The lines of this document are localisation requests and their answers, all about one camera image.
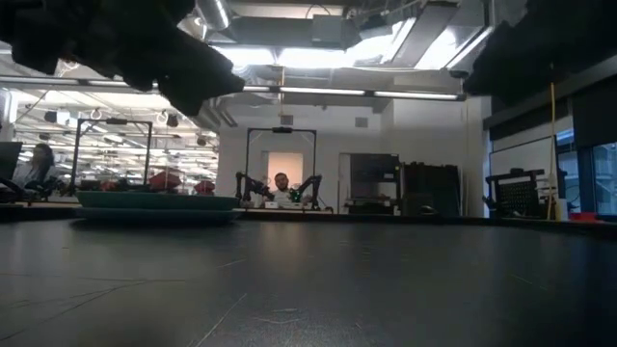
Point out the black mesh cart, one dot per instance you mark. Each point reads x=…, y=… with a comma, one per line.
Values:
x=518, y=197

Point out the silver air duct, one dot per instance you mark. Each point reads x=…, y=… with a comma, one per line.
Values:
x=214, y=13

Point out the white door panel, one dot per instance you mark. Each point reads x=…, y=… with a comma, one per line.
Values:
x=285, y=164

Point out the dark monitor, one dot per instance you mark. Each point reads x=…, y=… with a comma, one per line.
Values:
x=9, y=161

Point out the black table mat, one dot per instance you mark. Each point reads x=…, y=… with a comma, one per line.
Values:
x=308, y=289

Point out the dark shelf unit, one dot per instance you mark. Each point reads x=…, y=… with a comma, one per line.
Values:
x=373, y=178

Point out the grey wall vent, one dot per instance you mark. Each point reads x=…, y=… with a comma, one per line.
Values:
x=287, y=120
x=361, y=122

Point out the long ceiling light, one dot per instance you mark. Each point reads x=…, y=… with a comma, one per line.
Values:
x=322, y=91
x=415, y=95

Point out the black rig frame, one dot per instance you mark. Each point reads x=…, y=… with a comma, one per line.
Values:
x=76, y=154
x=282, y=129

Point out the grey ceiling unit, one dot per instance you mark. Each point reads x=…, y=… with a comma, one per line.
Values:
x=329, y=31

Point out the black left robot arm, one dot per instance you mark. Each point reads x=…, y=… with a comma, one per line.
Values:
x=72, y=29

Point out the white cup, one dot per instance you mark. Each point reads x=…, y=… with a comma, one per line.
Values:
x=561, y=209

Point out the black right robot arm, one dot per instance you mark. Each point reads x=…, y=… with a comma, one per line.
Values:
x=578, y=29

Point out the large red object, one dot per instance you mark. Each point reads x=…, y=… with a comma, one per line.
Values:
x=165, y=181

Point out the black cabinet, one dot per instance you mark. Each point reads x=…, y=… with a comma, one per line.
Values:
x=431, y=190

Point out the black background robot arm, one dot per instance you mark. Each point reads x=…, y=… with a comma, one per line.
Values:
x=308, y=185
x=250, y=185

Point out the dark teal plastic plate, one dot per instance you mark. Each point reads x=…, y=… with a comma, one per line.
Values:
x=154, y=201

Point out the small red object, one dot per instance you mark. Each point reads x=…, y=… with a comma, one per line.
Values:
x=205, y=187

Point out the person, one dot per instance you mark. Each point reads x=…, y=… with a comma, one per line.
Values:
x=282, y=185
x=36, y=168

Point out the red box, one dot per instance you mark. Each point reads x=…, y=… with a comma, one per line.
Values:
x=583, y=216

